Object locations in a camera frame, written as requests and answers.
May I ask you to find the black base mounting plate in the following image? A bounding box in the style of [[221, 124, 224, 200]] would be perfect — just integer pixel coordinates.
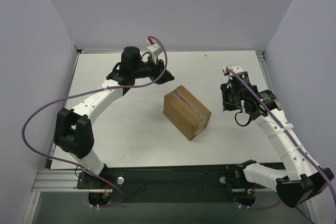
[[76, 165, 266, 204]]

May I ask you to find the front aluminium rail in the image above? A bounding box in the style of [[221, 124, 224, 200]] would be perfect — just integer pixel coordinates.
[[31, 168, 314, 193]]

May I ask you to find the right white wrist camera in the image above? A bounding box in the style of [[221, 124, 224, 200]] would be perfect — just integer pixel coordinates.
[[223, 64, 244, 76]]

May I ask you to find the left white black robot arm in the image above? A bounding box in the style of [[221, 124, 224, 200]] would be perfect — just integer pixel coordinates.
[[54, 43, 174, 188]]

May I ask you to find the brown cardboard express box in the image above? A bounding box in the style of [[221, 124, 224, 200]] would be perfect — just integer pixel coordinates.
[[163, 85, 212, 141]]

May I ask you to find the left side aluminium rail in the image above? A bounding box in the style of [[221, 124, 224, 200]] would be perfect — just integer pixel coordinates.
[[46, 49, 81, 169]]

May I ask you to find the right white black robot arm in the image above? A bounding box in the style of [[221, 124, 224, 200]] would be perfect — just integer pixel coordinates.
[[220, 65, 335, 208]]

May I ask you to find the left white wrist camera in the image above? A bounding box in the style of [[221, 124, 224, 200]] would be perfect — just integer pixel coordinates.
[[147, 44, 163, 58]]

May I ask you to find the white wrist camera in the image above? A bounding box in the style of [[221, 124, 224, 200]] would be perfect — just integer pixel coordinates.
[[147, 44, 163, 58], [223, 64, 244, 76]]

